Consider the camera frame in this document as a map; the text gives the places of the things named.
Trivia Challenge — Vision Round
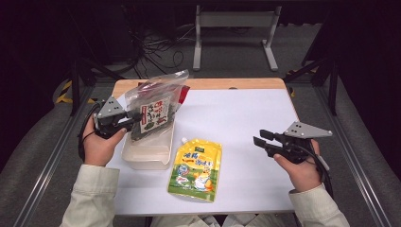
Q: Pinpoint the aluminium floor rail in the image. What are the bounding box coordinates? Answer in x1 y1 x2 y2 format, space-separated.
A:
12 84 96 227
315 84 393 227

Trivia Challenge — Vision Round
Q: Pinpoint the yellow green spout pouch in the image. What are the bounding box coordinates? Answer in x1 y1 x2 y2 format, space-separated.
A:
166 136 223 203

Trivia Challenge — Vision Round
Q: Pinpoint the person's leg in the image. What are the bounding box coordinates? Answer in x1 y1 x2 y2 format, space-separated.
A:
220 213 287 227
149 215 220 227

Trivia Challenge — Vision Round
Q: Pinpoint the white compartment container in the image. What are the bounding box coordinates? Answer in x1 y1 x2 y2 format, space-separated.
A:
121 103 177 171

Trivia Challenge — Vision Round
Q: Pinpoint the tangle of black cables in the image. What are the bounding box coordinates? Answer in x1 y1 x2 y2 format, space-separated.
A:
126 25 197 79

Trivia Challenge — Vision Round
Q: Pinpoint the person's left leg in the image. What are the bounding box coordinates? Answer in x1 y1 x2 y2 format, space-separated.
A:
149 215 220 227

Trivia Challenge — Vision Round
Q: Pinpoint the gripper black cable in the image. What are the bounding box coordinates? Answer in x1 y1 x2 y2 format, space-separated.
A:
306 141 335 198
77 102 102 162

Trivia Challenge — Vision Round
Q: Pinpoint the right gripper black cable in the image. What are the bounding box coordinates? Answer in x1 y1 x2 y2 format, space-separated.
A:
306 141 335 198

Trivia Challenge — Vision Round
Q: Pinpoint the red white snack packet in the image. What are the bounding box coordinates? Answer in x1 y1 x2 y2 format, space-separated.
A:
177 84 191 106

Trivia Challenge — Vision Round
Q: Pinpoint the person's right leg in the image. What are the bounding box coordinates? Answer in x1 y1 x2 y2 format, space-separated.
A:
220 213 287 227

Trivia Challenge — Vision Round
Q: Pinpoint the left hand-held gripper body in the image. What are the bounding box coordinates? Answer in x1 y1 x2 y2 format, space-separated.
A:
93 96 135 140

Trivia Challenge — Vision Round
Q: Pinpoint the person's left hand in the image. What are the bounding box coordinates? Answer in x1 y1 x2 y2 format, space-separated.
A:
82 114 128 167

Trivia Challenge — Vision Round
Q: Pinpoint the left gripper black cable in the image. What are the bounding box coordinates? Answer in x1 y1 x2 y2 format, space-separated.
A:
77 102 102 162

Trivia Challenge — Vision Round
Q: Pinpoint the yellow black floor tape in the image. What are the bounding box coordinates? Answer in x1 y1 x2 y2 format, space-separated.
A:
56 79 98 105

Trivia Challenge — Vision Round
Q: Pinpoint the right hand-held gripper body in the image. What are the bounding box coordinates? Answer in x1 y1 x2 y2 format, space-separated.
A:
266 121 333 166

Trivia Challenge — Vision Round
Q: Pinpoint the clear bag of dark seaweed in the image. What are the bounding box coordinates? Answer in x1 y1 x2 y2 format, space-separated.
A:
124 69 190 142

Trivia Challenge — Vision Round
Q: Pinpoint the person's right hand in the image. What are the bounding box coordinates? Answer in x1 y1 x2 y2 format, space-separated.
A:
272 139 323 193

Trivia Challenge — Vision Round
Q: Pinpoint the white metal stand frame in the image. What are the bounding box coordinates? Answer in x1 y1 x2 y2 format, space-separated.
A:
192 4 283 72

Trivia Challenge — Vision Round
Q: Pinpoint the white table sheet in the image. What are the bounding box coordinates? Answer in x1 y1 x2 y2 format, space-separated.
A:
105 88 301 216

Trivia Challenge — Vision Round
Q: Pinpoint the black metal stand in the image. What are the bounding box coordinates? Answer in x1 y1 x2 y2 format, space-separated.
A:
64 56 126 117
283 18 341 116

